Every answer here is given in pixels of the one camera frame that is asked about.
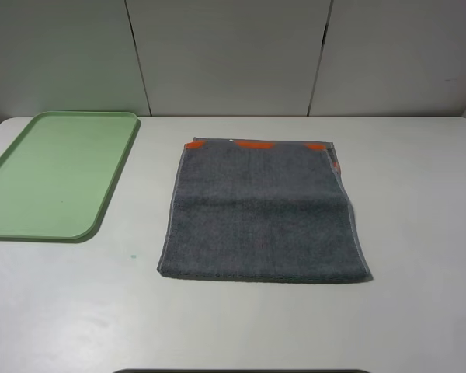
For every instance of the grey towel with orange pattern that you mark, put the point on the grey towel with orange pattern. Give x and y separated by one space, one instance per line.
261 211

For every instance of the light green plastic tray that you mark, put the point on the light green plastic tray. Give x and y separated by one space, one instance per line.
58 175

